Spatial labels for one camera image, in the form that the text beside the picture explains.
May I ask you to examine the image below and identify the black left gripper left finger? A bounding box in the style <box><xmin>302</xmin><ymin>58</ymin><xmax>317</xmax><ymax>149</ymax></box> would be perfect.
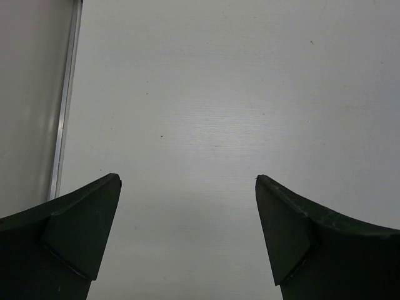
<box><xmin>1</xmin><ymin>173</ymin><xmax>122</xmax><ymax>299</ymax></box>

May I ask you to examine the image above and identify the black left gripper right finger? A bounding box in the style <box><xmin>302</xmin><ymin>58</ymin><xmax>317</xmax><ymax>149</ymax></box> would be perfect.
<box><xmin>255</xmin><ymin>175</ymin><xmax>399</xmax><ymax>299</ymax></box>

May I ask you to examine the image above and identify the aluminium table edge rail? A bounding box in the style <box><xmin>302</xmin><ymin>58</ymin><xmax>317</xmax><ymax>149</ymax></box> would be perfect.
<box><xmin>47</xmin><ymin>1</ymin><xmax>83</xmax><ymax>201</ymax></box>

